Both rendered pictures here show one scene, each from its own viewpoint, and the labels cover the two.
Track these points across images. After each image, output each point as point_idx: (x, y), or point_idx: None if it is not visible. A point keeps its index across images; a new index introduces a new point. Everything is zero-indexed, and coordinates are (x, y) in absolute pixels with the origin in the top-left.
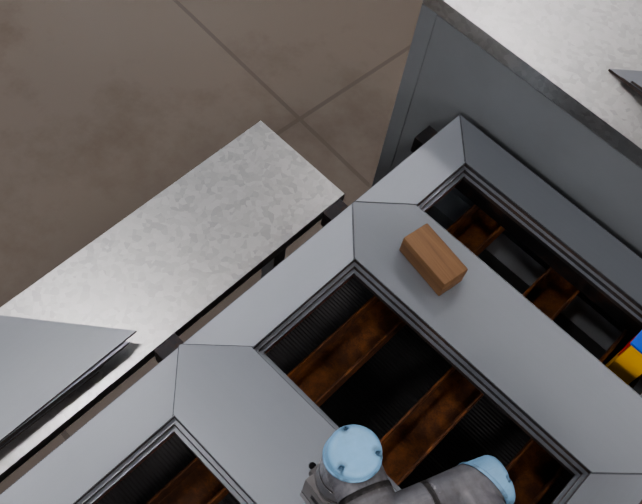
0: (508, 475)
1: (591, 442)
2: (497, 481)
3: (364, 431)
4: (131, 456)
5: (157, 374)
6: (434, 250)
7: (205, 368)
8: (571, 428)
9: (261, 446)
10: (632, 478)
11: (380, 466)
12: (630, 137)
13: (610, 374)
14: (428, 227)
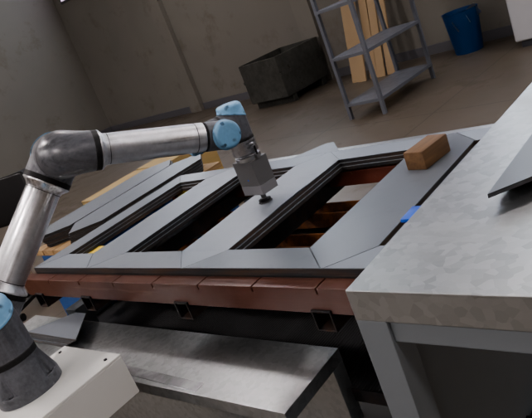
0: (224, 123)
1: (331, 240)
2: (219, 121)
3: (235, 101)
4: (274, 172)
5: (312, 156)
6: (426, 142)
7: (321, 159)
8: (339, 231)
9: (287, 182)
10: (311, 260)
11: (224, 114)
12: None
13: (392, 227)
14: (442, 134)
